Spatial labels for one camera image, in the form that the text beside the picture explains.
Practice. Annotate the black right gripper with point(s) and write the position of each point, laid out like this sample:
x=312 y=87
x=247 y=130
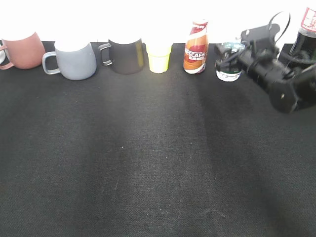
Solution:
x=260 y=64

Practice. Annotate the green label water bottle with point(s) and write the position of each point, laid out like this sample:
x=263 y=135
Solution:
x=233 y=73

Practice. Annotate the grey ceramic mug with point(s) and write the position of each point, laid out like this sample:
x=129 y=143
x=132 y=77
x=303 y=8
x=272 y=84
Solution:
x=75 y=60

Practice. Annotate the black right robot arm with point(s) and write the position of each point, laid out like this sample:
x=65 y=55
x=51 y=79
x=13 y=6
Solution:
x=288 y=89

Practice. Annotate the yellow paper cup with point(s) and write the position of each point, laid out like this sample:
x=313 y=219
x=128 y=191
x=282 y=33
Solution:
x=158 y=57

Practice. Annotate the Nescafe coffee bottle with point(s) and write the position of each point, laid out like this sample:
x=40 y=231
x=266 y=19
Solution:
x=196 y=48

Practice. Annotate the cola bottle red label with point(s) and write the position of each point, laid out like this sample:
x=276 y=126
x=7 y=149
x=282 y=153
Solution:
x=305 y=43

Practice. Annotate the black ceramic mug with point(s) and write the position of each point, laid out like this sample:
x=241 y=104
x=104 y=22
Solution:
x=124 y=58

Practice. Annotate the black tablecloth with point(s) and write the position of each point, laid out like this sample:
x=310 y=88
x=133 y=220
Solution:
x=152 y=155

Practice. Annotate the pink ceramic mug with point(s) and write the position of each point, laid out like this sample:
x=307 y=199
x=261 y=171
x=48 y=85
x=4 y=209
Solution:
x=24 y=53

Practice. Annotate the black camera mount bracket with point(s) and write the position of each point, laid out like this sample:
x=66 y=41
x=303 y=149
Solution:
x=261 y=37

